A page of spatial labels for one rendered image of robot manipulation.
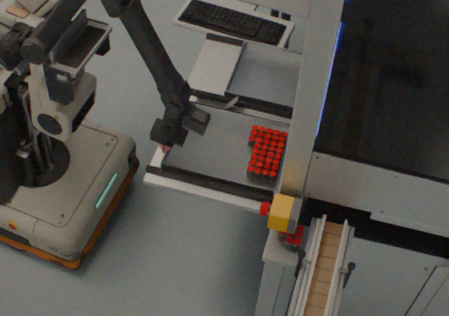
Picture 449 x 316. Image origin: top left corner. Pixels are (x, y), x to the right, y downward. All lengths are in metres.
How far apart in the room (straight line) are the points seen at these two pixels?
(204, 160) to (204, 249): 0.91
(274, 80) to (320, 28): 0.90
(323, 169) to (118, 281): 1.34
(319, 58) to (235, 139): 0.71
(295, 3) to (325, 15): 1.26
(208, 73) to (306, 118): 0.77
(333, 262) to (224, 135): 0.56
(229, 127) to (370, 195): 0.57
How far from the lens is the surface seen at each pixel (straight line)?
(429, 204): 1.75
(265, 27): 2.54
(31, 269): 2.88
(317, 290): 1.75
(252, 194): 1.92
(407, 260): 1.98
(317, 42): 1.40
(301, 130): 1.59
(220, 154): 2.03
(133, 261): 2.84
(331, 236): 1.84
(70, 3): 1.68
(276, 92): 2.22
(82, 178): 2.75
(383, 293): 2.17
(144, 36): 1.64
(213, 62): 2.30
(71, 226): 2.63
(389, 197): 1.74
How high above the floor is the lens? 2.46
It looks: 51 degrees down
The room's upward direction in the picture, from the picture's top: 4 degrees clockwise
